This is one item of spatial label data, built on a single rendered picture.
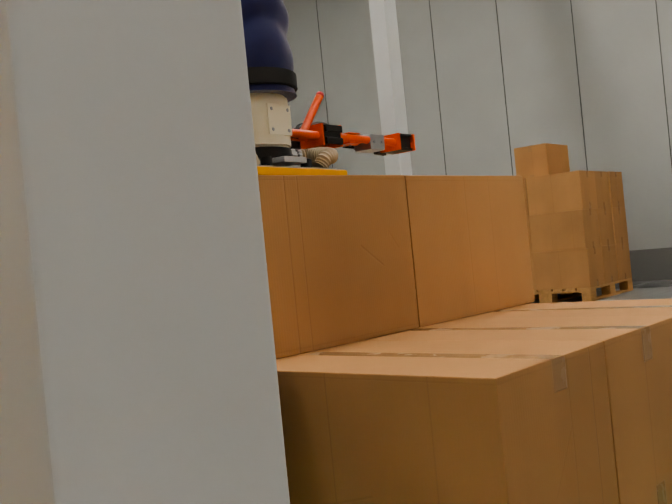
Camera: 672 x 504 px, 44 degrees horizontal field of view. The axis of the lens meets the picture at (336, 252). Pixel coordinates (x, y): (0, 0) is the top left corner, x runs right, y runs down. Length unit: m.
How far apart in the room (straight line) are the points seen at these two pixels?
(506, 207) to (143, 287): 2.15
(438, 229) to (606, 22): 9.62
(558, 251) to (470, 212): 6.50
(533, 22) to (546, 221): 4.06
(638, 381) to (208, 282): 1.40
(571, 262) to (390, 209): 6.80
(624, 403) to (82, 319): 1.41
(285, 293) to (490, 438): 0.66
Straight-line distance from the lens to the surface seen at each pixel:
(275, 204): 1.81
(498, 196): 2.52
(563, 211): 8.82
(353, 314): 1.96
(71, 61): 0.46
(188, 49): 0.50
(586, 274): 8.77
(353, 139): 2.31
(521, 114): 12.08
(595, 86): 11.68
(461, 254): 2.33
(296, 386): 1.59
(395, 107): 5.18
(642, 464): 1.82
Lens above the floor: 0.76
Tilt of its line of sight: level
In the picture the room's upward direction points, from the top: 6 degrees counter-clockwise
